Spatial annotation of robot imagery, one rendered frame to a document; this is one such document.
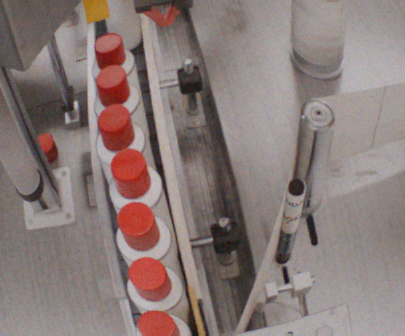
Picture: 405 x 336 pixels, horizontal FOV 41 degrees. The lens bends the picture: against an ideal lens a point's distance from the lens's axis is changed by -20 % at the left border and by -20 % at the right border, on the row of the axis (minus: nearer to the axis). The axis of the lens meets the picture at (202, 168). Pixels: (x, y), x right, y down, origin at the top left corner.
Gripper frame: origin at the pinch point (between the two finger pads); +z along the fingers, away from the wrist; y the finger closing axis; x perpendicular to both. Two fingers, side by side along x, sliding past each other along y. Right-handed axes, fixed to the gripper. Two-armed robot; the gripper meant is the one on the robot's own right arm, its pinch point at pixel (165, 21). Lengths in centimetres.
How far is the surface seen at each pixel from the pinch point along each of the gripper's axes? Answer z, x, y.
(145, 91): 13.5, 4.1, -0.9
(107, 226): 5.3, 10.1, -23.3
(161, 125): 10.0, 2.6, -9.3
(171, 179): 10.0, 2.5, -16.6
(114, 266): 5.3, 10.2, -28.1
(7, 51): -29.6, 11.3, -26.4
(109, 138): -5.9, 7.1, -20.0
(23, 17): -32.1, 9.5, -26.0
